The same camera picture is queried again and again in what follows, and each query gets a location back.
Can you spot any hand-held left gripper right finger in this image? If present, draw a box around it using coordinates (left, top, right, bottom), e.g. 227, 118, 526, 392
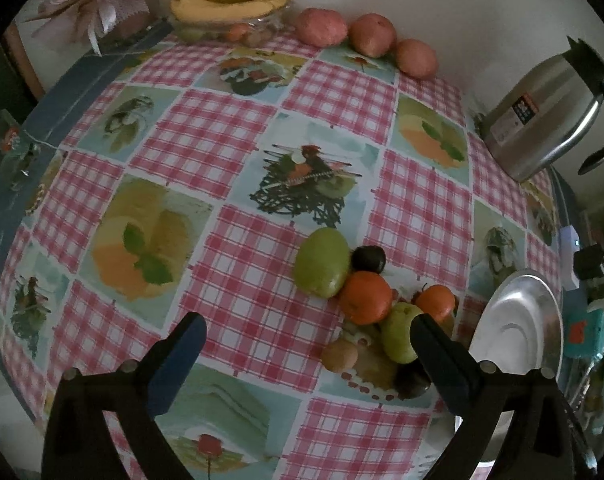
411, 312, 597, 480

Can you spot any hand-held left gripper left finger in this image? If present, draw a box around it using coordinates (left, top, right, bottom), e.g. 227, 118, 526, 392
42, 311, 207, 480

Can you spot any dark plum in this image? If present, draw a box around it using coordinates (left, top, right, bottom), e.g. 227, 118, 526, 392
394, 361, 433, 400
351, 245, 387, 275

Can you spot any green apple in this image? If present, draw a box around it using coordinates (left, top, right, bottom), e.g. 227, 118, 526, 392
380, 302, 427, 365

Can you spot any small orange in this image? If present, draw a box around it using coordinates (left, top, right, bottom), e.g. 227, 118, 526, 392
414, 284, 457, 323

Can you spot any round metal plate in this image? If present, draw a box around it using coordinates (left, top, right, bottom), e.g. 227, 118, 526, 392
452, 269, 565, 467

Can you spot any large orange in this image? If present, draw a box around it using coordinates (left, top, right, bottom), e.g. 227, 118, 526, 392
338, 270, 393, 326

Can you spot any brown kiwi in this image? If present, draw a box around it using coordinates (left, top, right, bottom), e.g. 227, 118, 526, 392
322, 338, 359, 374

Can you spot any large green mango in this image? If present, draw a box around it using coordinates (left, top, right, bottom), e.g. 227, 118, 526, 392
294, 227, 353, 298

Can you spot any teal box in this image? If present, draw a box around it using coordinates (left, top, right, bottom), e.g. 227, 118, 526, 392
564, 307, 604, 358

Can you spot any white power adapter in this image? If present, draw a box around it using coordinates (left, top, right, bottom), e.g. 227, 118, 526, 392
559, 226, 581, 290

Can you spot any black device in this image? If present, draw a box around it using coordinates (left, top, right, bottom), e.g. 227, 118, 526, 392
574, 245, 604, 281

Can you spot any pink checked printed tablecloth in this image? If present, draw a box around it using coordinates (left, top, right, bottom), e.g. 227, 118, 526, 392
0, 35, 568, 480

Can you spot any steel thermos jug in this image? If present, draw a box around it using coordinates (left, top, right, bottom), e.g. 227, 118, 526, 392
482, 36, 604, 183

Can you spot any clear glass jar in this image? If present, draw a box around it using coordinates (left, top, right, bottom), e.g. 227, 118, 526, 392
0, 110, 32, 191

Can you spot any red apple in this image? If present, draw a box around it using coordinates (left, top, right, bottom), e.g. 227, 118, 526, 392
295, 8, 349, 47
394, 39, 439, 80
349, 13, 397, 58

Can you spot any glass fruit bowl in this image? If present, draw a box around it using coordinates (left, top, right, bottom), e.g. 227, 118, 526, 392
174, 2, 290, 46

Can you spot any pink flower bouquet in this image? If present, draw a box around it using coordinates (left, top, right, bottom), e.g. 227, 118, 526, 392
24, 0, 175, 57

